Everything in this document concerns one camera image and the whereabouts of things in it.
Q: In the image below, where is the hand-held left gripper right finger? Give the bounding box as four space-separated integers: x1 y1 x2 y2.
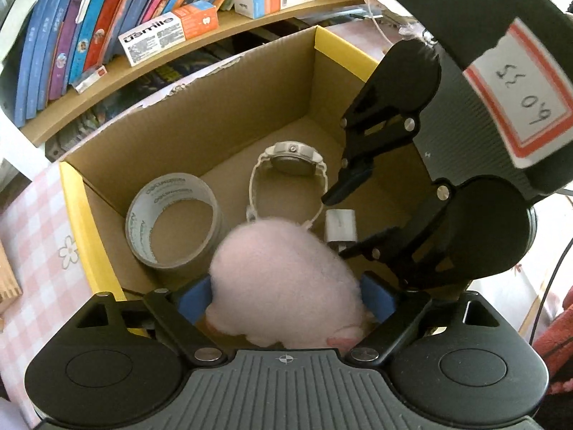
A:
349 272 504 365

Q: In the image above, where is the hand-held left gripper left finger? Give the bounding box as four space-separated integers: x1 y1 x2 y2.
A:
76 275 225 365

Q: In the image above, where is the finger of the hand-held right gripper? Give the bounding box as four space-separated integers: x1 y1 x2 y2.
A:
321 69 422 204
341 183 453 292

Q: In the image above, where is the small white charger plug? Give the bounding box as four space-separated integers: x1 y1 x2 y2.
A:
324 208 357 252

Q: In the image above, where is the white wristwatch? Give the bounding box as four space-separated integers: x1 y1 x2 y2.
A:
245 141 329 229

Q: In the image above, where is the pink plush toy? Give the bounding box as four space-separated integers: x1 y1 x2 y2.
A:
203 217 372 350

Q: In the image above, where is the yellow cardboard box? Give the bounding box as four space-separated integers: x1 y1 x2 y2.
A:
59 24 444 350

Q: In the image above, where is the clear packing tape roll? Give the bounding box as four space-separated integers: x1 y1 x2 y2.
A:
125 172 222 274

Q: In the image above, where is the red fleece fabric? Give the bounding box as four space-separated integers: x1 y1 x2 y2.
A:
532 302 573 395

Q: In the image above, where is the small white red card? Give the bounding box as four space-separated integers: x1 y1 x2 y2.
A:
71 65 108 94

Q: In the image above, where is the white orange toothbrush carton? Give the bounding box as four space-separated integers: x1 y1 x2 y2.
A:
117 1 220 66

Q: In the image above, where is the row of colourful books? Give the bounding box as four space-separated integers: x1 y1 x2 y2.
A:
13 0 327 128

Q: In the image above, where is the long white charging cable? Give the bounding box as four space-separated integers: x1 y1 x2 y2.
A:
360 0 437 48

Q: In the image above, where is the black cable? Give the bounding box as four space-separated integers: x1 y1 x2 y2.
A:
528 215 573 339

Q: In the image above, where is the white frame wooden bookshelf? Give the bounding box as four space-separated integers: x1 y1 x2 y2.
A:
20 0 386 146

